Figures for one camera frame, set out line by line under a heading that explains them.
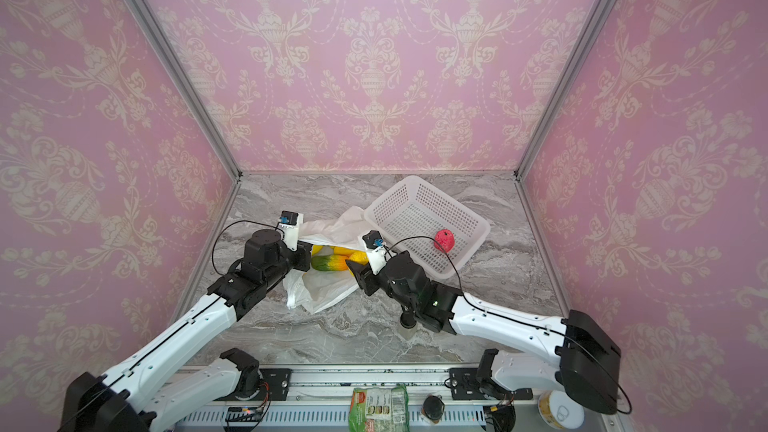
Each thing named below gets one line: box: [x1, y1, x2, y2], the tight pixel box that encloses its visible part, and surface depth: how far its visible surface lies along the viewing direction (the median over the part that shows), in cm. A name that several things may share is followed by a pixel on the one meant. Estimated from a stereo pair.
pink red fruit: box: [434, 228, 455, 253], surface depth 97 cm
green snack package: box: [348, 385, 410, 432], surface depth 71 cm
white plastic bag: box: [283, 206, 371, 314], surface depth 80 cm
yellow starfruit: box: [334, 246, 369, 265], surface depth 72 cm
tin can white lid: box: [538, 390, 585, 431], surface depth 67 cm
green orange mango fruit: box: [311, 255, 349, 271], surface depth 94 cm
